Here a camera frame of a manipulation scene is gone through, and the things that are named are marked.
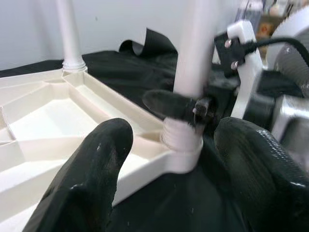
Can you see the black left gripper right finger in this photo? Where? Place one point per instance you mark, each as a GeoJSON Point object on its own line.
{"type": "Point", "coordinates": [263, 183]}

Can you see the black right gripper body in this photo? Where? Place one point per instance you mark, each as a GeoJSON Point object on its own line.
{"type": "Point", "coordinates": [219, 101]}

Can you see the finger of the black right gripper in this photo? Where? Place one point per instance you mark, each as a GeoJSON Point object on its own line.
{"type": "Point", "coordinates": [169, 104]}

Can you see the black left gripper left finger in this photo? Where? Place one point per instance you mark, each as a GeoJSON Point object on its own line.
{"type": "Point", "coordinates": [91, 174]}

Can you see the white plastic table leg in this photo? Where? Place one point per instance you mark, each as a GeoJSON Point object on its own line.
{"type": "Point", "coordinates": [70, 36]}
{"type": "Point", "coordinates": [193, 48]}

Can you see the white plastic table top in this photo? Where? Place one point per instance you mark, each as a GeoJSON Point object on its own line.
{"type": "Point", "coordinates": [48, 120]}

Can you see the black cloth table cover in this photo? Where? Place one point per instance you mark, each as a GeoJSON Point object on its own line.
{"type": "Point", "coordinates": [135, 72]}

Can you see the white round fan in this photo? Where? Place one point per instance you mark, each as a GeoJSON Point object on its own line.
{"type": "Point", "coordinates": [294, 48]}

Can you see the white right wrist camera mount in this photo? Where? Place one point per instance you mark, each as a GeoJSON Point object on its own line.
{"type": "Point", "coordinates": [246, 72]}

